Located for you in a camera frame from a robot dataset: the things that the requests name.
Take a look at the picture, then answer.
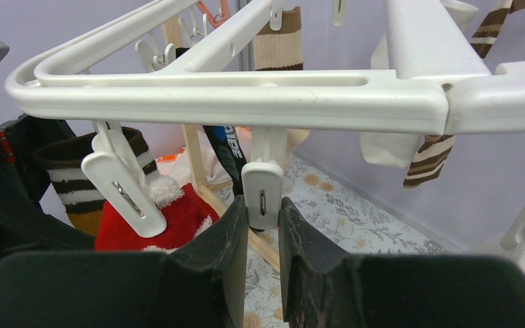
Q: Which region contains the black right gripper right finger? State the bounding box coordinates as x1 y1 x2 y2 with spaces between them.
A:
278 197 525 327

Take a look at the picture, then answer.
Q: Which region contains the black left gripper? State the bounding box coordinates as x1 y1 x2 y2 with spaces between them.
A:
0 20 96 282

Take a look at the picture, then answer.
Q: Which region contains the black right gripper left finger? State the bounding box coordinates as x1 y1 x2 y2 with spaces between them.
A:
0 197 248 327

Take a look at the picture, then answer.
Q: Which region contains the red fluffy sock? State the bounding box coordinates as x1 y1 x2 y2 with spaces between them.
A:
94 175 221 253

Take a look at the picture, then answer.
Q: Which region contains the white hanger clip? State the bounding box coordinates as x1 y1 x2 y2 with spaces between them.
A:
81 121 167 238
241 126 287 230

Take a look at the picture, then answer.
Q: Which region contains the white plastic sock hanger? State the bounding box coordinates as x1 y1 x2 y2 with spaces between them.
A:
4 0 525 273

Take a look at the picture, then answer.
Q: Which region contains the brown mustard striped sock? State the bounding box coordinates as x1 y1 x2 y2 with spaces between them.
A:
33 133 105 236

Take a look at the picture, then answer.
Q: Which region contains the floral patterned mat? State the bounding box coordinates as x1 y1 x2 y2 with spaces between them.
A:
243 155 456 327

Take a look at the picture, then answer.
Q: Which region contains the orange white floral cloth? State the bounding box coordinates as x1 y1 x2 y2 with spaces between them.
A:
156 126 252 186

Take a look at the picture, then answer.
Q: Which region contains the black blue sock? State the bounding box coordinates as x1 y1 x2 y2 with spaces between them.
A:
202 125 247 196

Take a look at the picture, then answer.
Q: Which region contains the cream white sock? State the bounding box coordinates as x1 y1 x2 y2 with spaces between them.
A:
360 0 479 168

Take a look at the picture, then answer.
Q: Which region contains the brown white striped sock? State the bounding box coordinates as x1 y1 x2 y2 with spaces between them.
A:
403 0 525 189

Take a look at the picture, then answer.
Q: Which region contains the beige brown striped sock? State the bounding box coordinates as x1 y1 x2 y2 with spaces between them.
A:
253 6 304 71

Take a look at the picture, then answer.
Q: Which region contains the wooden drying rack frame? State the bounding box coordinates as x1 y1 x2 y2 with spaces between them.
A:
163 13 291 273

